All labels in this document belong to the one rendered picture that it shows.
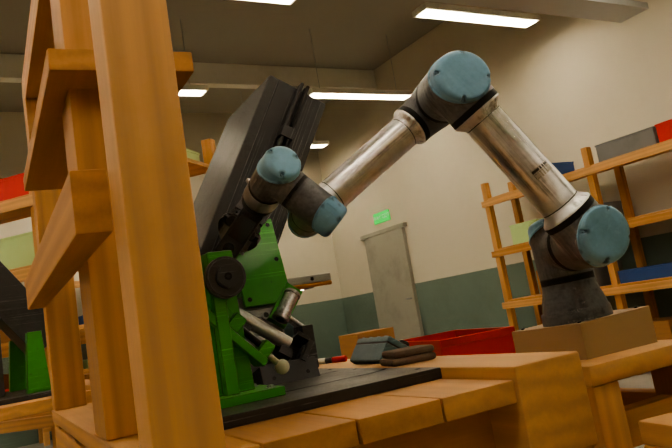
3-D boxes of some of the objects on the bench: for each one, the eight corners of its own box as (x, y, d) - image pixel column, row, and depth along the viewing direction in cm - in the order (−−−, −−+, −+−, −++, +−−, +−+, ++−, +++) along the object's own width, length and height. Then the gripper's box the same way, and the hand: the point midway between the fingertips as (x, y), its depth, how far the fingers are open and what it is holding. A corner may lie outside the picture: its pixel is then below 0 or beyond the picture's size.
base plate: (245, 375, 221) (244, 368, 221) (442, 378, 125) (440, 366, 125) (108, 403, 201) (107, 395, 202) (217, 431, 105) (215, 417, 106)
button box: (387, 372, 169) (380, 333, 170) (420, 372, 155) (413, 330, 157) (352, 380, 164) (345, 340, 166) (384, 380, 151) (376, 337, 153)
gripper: (293, 197, 146) (263, 240, 163) (250, 167, 145) (225, 214, 162) (273, 225, 140) (244, 267, 157) (228, 194, 140) (205, 240, 157)
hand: (229, 246), depth 157 cm, fingers closed on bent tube, 3 cm apart
